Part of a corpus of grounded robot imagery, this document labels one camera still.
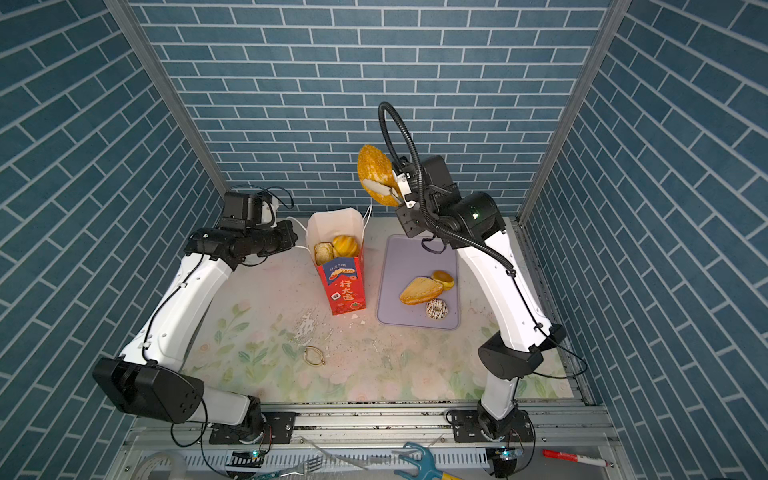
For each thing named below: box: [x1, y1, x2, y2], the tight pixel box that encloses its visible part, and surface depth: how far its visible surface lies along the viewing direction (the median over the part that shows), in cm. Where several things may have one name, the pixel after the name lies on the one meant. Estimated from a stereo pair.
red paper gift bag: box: [306, 207, 367, 316], surface depth 90 cm
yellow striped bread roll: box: [332, 234, 359, 258], surface depth 92 cm
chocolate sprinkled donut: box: [425, 298, 448, 320], surface depth 95 cm
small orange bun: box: [432, 270, 455, 291], surface depth 101 cm
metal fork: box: [258, 455, 325, 480], surface depth 69 cm
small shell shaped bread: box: [314, 242, 335, 266], surface depth 91 cm
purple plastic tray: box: [377, 234, 459, 330], surface depth 101 cm
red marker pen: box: [542, 449, 614, 468], surface depth 71 cm
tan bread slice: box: [399, 276, 444, 305], surface depth 96 cm
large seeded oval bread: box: [357, 144, 403, 208], surface depth 74 cm
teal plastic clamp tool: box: [394, 442, 463, 480], surface depth 69 cm
